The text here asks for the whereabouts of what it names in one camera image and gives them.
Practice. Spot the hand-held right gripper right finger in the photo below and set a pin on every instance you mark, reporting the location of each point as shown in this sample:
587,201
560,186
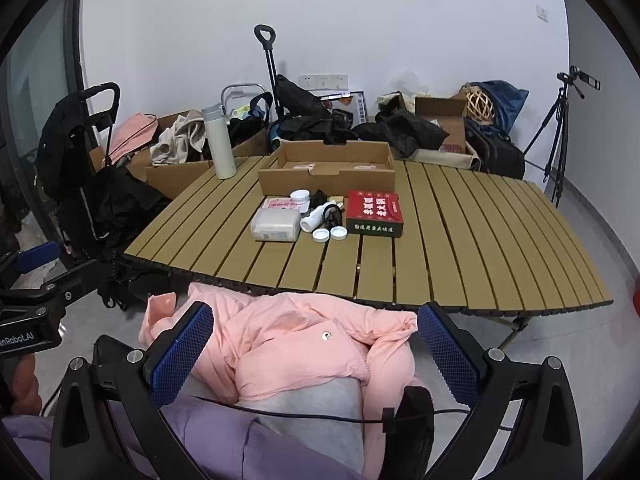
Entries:
447,355

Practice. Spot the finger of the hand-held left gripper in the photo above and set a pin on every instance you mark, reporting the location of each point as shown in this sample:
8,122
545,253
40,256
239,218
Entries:
37,254
80,280

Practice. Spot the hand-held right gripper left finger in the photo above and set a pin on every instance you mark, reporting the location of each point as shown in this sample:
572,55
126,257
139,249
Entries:
182,355

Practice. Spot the clear plastic box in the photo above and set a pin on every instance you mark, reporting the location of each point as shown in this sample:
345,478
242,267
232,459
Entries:
275,224

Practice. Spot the red printed box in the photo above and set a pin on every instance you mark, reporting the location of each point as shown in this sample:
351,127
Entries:
374,210

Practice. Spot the white bottle cap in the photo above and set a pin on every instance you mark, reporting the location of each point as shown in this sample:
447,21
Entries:
338,233
321,235

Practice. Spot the small white bottle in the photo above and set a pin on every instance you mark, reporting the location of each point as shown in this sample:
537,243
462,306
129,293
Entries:
312,220

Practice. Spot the white jar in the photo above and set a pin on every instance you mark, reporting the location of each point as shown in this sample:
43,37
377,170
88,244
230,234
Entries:
300,196

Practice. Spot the cardboard tray box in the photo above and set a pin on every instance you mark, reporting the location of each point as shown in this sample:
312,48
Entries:
325,180

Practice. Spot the person's left forearm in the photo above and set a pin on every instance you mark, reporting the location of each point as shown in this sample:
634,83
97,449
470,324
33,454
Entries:
25,430

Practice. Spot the person's left hand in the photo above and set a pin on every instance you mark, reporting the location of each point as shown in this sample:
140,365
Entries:
25,385

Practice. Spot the black padded object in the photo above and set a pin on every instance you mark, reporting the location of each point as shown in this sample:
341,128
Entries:
415,435

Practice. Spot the purple jacket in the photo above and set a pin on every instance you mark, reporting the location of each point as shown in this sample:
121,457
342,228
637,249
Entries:
200,440

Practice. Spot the black cloth pile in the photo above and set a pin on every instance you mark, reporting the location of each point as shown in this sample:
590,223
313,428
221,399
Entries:
125,205

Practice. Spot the pink puffer jacket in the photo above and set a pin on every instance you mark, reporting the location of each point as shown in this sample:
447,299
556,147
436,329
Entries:
280,340

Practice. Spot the black folding cart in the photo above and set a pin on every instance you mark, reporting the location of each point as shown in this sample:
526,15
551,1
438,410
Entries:
65,140

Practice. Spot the grey pants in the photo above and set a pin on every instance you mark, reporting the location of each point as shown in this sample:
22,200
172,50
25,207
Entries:
310,400

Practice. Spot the large cardboard box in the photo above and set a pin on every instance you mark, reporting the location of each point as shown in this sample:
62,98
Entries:
175,177

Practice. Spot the pink bag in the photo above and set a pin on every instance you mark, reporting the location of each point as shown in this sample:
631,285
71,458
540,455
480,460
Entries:
135,132

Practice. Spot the beige cloth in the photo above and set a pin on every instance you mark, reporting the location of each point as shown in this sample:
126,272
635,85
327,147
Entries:
175,145

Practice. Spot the pink notebook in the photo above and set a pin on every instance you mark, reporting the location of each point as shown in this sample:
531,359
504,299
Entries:
277,203

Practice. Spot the small yellow box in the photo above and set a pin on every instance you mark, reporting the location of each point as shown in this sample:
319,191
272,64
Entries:
339,201

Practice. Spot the beige tote bag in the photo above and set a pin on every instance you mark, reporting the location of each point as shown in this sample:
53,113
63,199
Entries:
450,161

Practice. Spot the white thermos bottle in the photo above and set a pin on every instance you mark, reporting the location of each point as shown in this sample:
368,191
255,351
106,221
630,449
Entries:
220,145

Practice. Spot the red round object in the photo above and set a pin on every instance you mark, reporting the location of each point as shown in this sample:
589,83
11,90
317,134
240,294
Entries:
636,301

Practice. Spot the small black item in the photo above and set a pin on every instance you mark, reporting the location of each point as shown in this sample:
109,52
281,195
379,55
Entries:
319,196

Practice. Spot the black backpack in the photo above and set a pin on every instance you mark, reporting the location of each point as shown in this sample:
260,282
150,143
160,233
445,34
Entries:
500,152

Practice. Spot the black jacket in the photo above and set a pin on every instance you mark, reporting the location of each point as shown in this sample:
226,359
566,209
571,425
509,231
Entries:
405,132

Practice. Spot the cardboard box with flap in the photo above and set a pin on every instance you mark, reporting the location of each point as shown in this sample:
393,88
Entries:
440,107

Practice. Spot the wicker helmet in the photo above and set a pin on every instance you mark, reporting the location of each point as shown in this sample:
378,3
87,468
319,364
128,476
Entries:
480,105

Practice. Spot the black tripod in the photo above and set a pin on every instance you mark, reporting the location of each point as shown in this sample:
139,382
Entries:
560,125

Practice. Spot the blue bag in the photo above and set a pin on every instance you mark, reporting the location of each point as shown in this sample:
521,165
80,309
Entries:
505,102

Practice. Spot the light crumpled cloth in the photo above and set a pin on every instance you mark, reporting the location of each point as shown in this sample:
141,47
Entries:
395,101

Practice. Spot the printed picture box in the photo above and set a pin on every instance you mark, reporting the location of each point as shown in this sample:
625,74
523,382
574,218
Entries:
357,107

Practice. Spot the glass door black frame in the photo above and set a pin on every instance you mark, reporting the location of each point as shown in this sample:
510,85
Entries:
75,60

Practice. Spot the white metal frame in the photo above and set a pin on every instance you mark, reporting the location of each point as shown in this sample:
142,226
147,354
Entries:
240,87

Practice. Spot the white wall outlet strip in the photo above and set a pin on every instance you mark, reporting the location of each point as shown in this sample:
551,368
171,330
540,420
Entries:
325,80

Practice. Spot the white wall switch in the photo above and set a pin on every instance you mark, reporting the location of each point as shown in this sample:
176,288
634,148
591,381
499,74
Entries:
542,13

